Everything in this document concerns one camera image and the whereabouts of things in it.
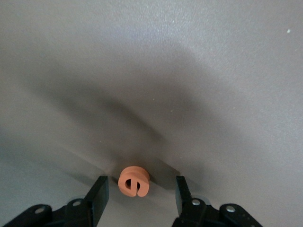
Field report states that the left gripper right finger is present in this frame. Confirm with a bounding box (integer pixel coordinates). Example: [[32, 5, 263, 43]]
[[171, 176, 263, 227]]

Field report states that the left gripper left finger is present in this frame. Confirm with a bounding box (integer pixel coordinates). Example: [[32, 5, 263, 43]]
[[0, 176, 109, 227]]

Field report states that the orange letter e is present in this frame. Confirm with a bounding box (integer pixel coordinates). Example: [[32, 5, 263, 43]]
[[117, 166, 150, 197]]

